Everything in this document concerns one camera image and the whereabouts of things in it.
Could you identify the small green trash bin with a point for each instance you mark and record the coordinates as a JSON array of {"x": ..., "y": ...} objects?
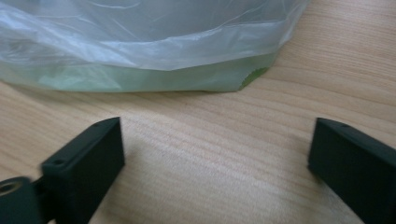
[{"x": 253, "y": 77}]

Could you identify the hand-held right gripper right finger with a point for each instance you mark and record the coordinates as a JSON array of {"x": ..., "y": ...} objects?
[{"x": 358, "y": 168}]

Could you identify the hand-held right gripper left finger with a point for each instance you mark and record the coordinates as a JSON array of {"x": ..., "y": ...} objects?
[{"x": 84, "y": 168}]

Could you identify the translucent white plastic trash bag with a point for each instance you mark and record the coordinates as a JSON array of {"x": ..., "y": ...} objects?
[{"x": 155, "y": 37}]

